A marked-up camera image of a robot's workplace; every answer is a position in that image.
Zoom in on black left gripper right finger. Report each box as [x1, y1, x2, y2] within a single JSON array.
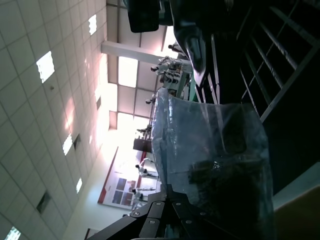
[[171, 196, 241, 240]]

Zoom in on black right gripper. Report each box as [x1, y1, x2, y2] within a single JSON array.
[[169, 0, 226, 105]]

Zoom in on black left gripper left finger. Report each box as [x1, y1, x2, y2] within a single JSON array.
[[86, 184, 173, 240]]

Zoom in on translucent grey antistatic bag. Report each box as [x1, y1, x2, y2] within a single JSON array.
[[150, 87, 275, 240]]

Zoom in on graphics card with metal bracket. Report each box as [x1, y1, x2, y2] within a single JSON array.
[[188, 156, 272, 226]]

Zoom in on black slotted container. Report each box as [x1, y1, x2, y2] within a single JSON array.
[[234, 0, 320, 196]]

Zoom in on white poster with red photos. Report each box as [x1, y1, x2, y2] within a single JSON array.
[[97, 146, 161, 210]]

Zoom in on black tall cabinet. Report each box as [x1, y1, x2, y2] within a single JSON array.
[[132, 136, 154, 153]]

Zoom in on dark ceiling vent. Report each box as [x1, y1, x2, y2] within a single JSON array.
[[36, 190, 52, 215]]

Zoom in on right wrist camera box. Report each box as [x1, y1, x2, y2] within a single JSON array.
[[127, 0, 161, 33]]

